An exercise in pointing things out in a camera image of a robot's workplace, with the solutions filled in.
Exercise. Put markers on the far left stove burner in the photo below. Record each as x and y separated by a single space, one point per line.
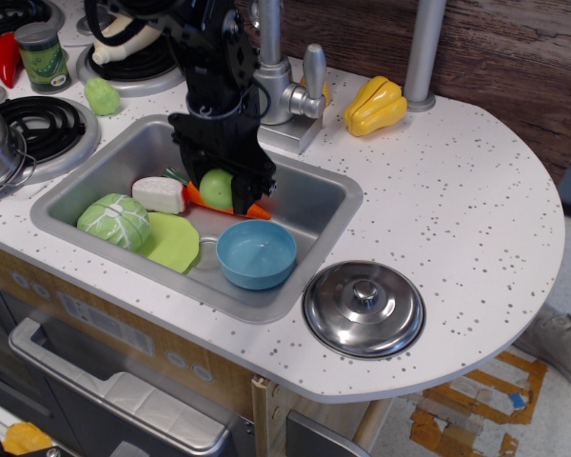
18 13

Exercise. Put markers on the grey stove knob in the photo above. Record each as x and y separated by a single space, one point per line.
83 26

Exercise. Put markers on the white toy radish slice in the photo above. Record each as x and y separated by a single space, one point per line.
161 194

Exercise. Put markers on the grey vertical pole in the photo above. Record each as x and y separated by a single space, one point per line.
425 40

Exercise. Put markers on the small green toy vegetable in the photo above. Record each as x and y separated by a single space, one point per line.
102 97

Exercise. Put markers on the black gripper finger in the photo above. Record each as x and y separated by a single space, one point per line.
247 189
196 170

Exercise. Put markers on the green toy cabbage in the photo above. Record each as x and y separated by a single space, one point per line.
118 219

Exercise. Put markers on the black stove burner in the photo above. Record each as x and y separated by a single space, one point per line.
60 134
148 71

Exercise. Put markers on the steel pot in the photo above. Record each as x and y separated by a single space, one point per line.
16 165

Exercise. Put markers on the yellow object at bottom left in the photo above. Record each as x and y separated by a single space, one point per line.
22 438

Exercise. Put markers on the front black stove burner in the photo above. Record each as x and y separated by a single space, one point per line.
60 134

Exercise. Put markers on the orange toy carrot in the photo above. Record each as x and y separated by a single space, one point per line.
195 198

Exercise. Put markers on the red toy chili pepper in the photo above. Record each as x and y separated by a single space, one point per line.
9 58

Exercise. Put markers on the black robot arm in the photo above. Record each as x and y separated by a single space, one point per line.
211 47

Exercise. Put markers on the rear black stove burner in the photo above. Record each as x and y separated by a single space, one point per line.
148 71

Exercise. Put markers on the silver toy faucet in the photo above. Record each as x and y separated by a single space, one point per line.
292 111

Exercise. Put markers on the green toy can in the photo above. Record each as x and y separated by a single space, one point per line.
43 58

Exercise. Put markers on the yellow toy bell pepper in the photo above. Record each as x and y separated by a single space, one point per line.
378 104

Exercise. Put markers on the grey oven door handle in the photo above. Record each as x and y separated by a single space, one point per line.
121 415

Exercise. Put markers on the grey sneaker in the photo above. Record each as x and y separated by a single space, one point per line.
548 337

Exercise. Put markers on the blue plastic bowl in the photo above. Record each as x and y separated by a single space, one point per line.
256 254

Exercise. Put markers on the steel pot lid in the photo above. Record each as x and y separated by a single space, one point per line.
364 309

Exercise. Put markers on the green toy pear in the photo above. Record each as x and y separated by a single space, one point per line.
215 189

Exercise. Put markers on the light green lettuce leaf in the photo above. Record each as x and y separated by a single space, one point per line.
173 242

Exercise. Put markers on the silver sink basin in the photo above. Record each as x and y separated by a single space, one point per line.
315 205

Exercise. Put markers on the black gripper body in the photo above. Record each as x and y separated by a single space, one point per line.
227 141

